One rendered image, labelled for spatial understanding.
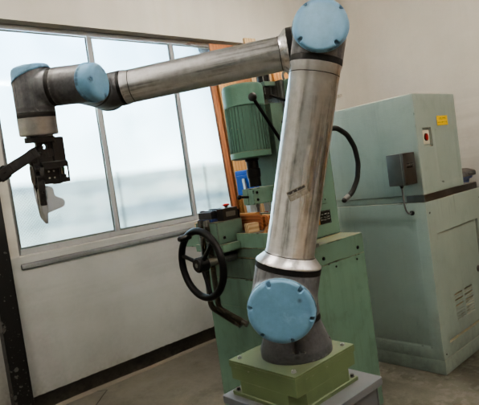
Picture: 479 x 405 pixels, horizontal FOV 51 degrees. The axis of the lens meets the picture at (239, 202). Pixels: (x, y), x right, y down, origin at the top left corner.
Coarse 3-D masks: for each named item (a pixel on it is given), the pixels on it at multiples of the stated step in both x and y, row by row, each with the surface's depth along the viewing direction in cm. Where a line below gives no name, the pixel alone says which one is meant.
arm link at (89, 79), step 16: (80, 64) 115; (96, 64) 117; (48, 80) 115; (64, 80) 114; (80, 80) 114; (96, 80) 116; (48, 96) 116; (64, 96) 116; (80, 96) 116; (96, 96) 116
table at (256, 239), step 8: (240, 232) 203; (256, 232) 195; (192, 240) 227; (240, 240) 202; (248, 240) 198; (256, 240) 194; (264, 240) 191; (200, 248) 207; (224, 248) 196; (232, 248) 199
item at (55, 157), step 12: (36, 144) 120; (48, 144) 122; (60, 144) 123; (48, 156) 122; (60, 156) 123; (36, 168) 119; (48, 168) 120; (60, 168) 122; (36, 180) 119; (48, 180) 121; (60, 180) 123
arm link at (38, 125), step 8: (24, 120) 117; (32, 120) 117; (40, 120) 117; (48, 120) 119; (56, 120) 122; (24, 128) 117; (32, 128) 117; (40, 128) 118; (48, 128) 119; (56, 128) 121; (24, 136) 118; (32, 136) 119; (40, 136) 119
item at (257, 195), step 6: (264, 186) 214; (270, 186) 216; (246, 192) 212; (252, 192) 209; (258, 192) 211; (264, 192) 213; (270, 192) 216; (246, 198) 213; (252, 198) 210; (258, 198) 210; (264, 198) 213; (270, 198) 215; (246, 204) 213; (252, 204) 210; (258, 204) 214
